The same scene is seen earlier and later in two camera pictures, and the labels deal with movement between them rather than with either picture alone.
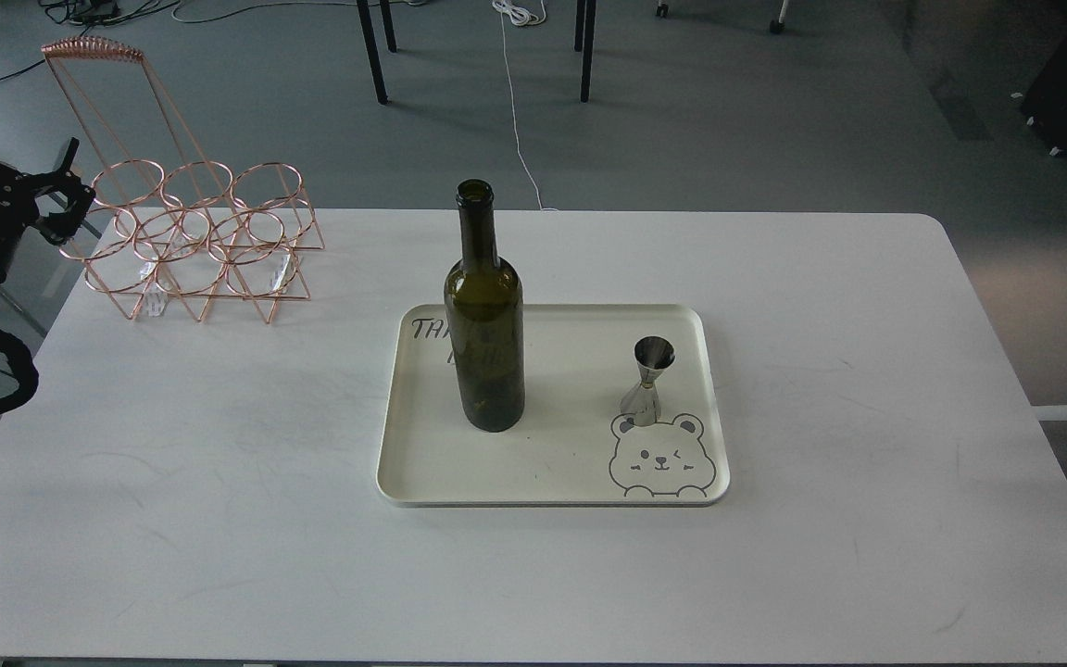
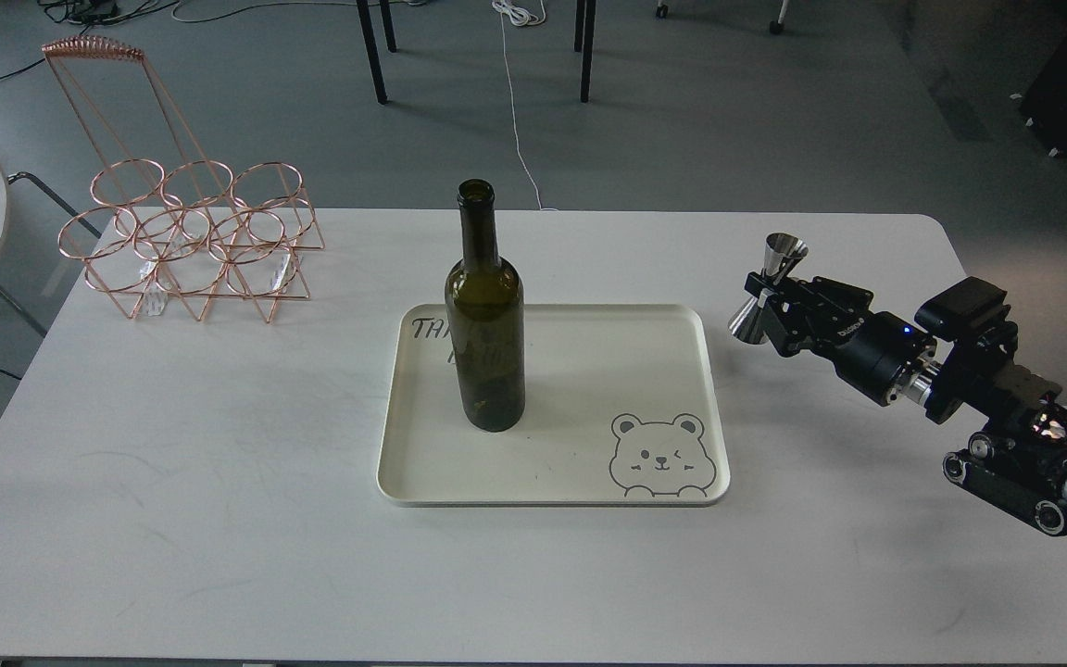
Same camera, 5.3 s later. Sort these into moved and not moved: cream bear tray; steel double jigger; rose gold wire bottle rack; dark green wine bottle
Moved: steel double jigger
Not moved: dark green wine bottle; rose gold wire bottle rack; cream bear tray
